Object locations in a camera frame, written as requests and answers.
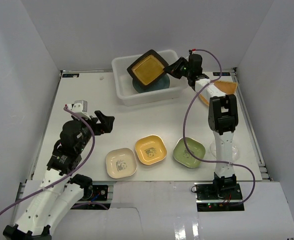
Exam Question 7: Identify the black square yellow plate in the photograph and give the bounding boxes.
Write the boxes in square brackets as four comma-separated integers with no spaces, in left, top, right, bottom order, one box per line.
[126,49,169,89]

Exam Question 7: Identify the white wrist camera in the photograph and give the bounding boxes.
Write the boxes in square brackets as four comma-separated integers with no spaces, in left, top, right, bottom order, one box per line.
[188,48,196,55]
[65,100,90,119]

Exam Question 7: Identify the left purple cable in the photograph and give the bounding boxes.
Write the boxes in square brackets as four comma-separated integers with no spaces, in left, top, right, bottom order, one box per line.
[0,106,97,235]

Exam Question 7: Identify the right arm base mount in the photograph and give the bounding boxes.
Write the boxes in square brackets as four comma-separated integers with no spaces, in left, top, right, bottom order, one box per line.
[190,183,245,213]

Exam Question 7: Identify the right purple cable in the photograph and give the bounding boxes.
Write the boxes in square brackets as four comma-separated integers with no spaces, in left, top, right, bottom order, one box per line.
[182,47,257,206]

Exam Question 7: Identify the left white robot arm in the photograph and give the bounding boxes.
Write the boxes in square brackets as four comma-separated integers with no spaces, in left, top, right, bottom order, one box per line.
[3,107,115,240]

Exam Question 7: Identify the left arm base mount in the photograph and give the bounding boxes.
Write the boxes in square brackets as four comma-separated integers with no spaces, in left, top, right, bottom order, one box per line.
[72,184,111,210]

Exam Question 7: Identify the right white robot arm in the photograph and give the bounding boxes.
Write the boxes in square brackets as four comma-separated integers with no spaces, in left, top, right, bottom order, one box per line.
[164,50,239,200]

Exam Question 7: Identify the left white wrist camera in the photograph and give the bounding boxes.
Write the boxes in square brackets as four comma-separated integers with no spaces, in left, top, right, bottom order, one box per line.
[65,100,90,119]

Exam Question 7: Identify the clear glass plate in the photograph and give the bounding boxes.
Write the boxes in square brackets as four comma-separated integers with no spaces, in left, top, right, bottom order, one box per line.
[209,141,240,162]

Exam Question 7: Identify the cream panda square dish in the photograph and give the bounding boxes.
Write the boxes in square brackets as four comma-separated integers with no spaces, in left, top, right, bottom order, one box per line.
[105,148,137,179]

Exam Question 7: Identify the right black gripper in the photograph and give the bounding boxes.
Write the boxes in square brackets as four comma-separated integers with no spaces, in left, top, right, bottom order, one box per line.
[163,56,192,80]

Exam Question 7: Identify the blue-grey round plate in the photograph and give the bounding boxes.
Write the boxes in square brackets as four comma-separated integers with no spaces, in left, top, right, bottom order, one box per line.
[132,74,170,94]

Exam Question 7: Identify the purple cable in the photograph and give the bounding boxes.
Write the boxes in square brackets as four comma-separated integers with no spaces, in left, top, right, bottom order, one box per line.
[0,106,97,235]
[182,47,257,206]

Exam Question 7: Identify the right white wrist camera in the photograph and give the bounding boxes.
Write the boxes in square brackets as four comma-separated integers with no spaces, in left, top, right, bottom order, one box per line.
[188,48,196,55]

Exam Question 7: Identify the white plastic bin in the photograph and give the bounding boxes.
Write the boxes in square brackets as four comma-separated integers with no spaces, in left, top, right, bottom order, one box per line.
[111,49,187,106]

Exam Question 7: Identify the green panda square dish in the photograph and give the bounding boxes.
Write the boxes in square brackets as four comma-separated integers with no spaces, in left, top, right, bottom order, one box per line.
[173,137,206,169]

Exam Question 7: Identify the yellow panda square dish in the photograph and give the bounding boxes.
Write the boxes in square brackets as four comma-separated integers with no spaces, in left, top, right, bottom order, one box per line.
[134,135,167,166]

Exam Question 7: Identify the orange fan-shaped plate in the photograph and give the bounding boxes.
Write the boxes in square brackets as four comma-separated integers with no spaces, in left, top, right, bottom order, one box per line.
[199,80,238,106]

